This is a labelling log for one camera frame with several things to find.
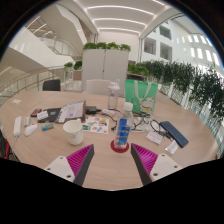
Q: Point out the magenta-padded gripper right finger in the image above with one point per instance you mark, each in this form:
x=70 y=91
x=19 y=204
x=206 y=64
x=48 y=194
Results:
x=163 y=165

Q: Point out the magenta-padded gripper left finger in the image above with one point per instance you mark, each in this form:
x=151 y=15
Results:
x=63 y=166

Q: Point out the clear bottle with blue label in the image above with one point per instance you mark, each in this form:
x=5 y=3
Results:
x=122 y=135

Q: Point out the small white card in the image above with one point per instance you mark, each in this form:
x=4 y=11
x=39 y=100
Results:
x=172 y=147

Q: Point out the white flat packet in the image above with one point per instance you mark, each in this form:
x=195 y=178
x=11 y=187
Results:
x=154 y=137

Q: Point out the dark blue flat case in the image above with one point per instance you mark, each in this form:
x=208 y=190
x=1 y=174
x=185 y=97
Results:
x=174 y=134

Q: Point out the white paper cup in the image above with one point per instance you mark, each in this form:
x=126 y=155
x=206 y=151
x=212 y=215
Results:
x=73 y=133

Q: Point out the small teal block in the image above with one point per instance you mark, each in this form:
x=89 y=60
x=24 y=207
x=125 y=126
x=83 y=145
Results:
x=47 y=127

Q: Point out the white computer mouse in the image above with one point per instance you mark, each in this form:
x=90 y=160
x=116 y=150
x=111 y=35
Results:
x=30 y=130

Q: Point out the flat round red coaster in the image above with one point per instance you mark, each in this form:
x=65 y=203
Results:
x=115 y=150

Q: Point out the white sticker sheet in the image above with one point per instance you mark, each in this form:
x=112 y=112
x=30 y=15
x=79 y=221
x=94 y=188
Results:
x=96 y=125

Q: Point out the black tablet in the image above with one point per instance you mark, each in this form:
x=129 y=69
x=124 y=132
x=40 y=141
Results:
x=54 y=114

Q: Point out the small white box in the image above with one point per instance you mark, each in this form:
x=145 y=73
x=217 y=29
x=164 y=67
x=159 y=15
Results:
x=42 y=115

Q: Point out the open notebook with papers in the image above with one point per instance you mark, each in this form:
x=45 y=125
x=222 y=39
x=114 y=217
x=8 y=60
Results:
x=70 y=111

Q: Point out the small white oval device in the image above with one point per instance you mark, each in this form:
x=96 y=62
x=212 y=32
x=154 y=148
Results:
x=27 y=121

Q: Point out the small red and black item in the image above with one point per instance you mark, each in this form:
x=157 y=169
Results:
x=36 y=112

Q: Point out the red chair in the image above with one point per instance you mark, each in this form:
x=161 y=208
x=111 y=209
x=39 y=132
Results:
x=4 y=150

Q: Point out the black pouch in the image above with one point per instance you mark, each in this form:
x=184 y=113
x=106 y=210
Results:
x=91 y=110

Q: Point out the green tote bag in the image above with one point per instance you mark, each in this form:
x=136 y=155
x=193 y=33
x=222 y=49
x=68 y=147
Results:
x=141 y=95

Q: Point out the white paper slip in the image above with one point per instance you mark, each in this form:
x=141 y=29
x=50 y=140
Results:
x=16 y=101

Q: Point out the black chair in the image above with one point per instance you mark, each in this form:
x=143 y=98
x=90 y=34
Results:
x=51 y=85

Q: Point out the clear bottle with white lid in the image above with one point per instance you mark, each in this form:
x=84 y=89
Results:
x=113 y=96

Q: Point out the green hedge row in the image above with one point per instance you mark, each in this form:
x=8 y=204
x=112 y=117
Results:
x=193 y=85

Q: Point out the white chair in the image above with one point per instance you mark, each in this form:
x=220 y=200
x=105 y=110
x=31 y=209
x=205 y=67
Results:
x=97 y=87

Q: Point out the glass railing with wooden handrail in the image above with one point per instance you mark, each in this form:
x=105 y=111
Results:
x=26 y=81

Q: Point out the brown planter with plants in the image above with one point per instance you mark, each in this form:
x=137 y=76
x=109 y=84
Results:
x=77 y=74

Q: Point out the white cabinet topped with plants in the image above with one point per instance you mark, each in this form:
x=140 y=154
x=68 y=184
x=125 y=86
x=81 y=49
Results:
x=105 y=68

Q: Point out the ceiling light strips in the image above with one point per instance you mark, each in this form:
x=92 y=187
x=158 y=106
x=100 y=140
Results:
x=120 y=20

